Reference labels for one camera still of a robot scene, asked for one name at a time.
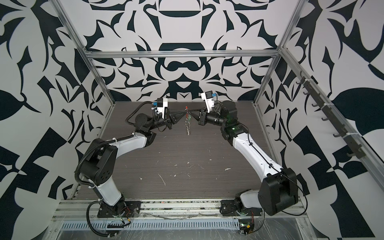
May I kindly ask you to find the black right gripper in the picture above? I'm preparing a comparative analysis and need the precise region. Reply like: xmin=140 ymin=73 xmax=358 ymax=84
xmin=190 ymin=107 xmax=230 ymax=130

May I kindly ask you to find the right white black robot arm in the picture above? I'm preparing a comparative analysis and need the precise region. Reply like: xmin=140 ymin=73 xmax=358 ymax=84
xmin=188 ymin=101 xmax=299 ymax=216

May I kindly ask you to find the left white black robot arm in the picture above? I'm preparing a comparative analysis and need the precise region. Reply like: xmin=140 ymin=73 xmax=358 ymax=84
xmin=74 ymin=108 xmax=187 ymax=217

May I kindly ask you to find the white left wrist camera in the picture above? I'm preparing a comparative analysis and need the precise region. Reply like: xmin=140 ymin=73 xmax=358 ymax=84
xmin=152 ymin=98 xmax=168 ymax=120

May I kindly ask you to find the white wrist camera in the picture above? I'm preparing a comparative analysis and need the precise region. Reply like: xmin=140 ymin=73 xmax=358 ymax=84
xmin=152 ymin=98 xmax=168 ymax=120
xmin=201 ymin=91 xmax=217 ymax=113

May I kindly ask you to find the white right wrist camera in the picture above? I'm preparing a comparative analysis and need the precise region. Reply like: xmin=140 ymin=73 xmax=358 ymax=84
xmin=201 ymin=91 xmax=217 ymax=113

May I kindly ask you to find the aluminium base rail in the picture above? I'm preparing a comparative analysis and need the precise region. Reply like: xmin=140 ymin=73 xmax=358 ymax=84
xmin=51 ymin=199 xmax=307 ymax=235

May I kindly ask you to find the black wall hook rail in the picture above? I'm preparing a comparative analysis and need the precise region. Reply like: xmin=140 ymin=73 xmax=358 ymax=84
xmin=297 ymin=72 xmax=366 ymax=159

